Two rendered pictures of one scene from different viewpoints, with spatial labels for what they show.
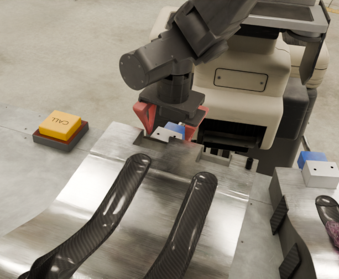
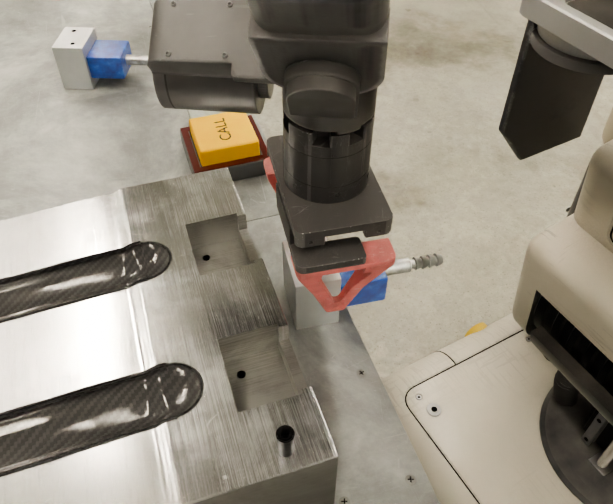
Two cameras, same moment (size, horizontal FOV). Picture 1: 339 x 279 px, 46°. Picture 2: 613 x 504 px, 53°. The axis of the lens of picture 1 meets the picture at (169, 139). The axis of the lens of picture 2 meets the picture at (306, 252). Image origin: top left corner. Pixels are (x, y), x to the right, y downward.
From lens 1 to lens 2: 48 cm
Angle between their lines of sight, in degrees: 40
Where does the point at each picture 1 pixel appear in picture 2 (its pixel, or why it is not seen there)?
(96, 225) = not seen: outside the picture
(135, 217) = not seen: outside the picture
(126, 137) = (198, 206)
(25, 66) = not seen: hidden behind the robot
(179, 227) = (12, 426)
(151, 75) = (173, 81)
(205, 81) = (592, 219)
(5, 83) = (478, 85)
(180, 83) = (302, 148)
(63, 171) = not seen: hidden behind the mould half
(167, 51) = (223, 39)
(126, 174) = (104, 267)
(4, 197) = (49, 192)
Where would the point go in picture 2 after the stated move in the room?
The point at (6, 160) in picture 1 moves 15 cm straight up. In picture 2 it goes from (122, 146) to (86, 12)
